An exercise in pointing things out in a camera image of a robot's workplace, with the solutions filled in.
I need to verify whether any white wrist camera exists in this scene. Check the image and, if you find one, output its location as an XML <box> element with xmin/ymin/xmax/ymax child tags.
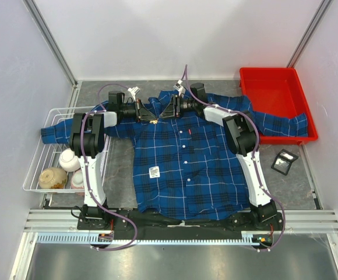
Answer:
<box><xmin>174</xmin><ymin>80</ymin><xmax>186</xmax><ymax>96</ymax></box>
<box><xmin>128</xmin><ymin>86</ymin><xmax>140</xmax><ymax>101</ymax></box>

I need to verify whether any white ceramic bowl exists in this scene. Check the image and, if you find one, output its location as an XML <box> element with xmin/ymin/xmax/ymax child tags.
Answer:
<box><xmin>59</xmin><ymin>148</ymin><xmax>80</xmax><ymax>172</ymax></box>

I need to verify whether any aluminium slotted rail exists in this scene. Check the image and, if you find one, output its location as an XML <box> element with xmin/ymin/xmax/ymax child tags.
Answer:
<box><xmin>36</xmin><ymin>232</ymin><xmax>260</xmax><ymax>246</ymax></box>

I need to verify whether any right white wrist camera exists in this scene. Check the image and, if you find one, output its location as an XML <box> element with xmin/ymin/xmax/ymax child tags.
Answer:
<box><xmin>174</xmin><ymin>80</ymin><xmax>186</xmax><ymax>96</ymax></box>

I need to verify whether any red plastic bin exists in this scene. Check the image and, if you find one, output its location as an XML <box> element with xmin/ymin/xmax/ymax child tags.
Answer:
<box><xmin>240</xmin><ymin>67</ymin><xmax>318</xmax><ymax>145</ymax></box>

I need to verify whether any beige ceramic bowl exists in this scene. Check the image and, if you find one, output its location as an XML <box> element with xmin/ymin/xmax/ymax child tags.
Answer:
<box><xmin>38</xmin><ymin>167</ymin><xmax>68</xmax><ymax>190</ymax></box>

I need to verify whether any blue plaid shirt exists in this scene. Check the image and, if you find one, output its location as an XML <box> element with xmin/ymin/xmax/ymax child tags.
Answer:
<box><xmin>41</xmin><ymin>93</ymin><xmax>308</xmax><ymax>220</ymax></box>

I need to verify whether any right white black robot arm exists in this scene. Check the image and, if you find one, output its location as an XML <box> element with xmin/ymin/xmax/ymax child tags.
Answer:
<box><xmin>160</xmin><ymin>80</ymin><xmax>277</xmax><ymax>230</ymax></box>

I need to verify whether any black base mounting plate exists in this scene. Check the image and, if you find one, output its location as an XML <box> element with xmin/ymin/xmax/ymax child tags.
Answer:
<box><xmin>77</xmin><ymin>208</ymin><xmax>283</xmax><ymax>240</ymax></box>

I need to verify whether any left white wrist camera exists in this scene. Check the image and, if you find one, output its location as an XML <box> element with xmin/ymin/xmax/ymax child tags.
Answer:
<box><xmin>128</xmin><ymin>86</ymin><xmax>140</xmax><ymax>101</ymax></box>

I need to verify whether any pink patterned ceramic bowl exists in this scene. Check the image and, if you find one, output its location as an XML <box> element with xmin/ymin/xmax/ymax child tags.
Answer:
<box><xmin>71</xmin><ymin>169</ymin><xmax>85</xmax><ymax>190</ymax></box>

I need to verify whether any black brooch box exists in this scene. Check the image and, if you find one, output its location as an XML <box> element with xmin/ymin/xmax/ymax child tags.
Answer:
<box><xmin>271</xmin><ymin>149</ymin><xmax>298</xmax><ymax>176</ymax></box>

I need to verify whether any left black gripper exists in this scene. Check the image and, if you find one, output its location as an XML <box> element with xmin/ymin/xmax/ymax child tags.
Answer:
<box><xmin>119</xmin><ymin>99</ymin><xmax>156</xmax><ymax>124</ymax></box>

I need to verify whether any white wire dish rack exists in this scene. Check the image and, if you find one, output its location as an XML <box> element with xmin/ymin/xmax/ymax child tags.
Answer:
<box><xmin>23</xmin><ymin>107</ymin><xmax>114</xmax><ymax>194</ymax></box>

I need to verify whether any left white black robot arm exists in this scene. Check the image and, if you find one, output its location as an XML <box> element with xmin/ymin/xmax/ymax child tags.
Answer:
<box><xmin>69</xmin><ymin>87</ymin><xmax>157</xmax><ymax>229</ymax></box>

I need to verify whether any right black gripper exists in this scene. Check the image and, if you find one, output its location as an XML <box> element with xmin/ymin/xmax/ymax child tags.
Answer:
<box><xmin>160</xmin><ymin>94</ymin><xmax>197</xmax><ymax>120</ymax></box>

